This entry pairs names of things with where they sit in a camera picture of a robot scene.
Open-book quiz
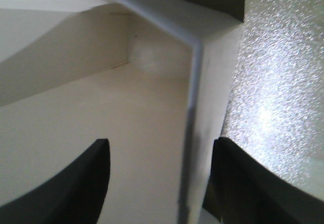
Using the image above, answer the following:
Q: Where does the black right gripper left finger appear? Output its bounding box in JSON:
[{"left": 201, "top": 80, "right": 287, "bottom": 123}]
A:
[{"left": 1, "top": 139, "right": 110, "bottom": 223}]

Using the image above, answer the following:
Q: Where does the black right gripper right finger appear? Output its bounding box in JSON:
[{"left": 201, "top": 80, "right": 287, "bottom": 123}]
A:
[{"left": 204, "top": 137, "right": 323, "bottom": 223}]

